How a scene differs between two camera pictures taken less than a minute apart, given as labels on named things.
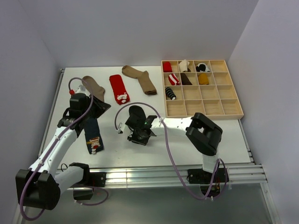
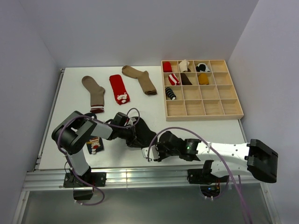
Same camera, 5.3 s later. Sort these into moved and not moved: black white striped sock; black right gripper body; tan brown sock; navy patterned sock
Moved: black right gripper body
Not moved: navy patterned sock; tan brown sock; black white striped sock
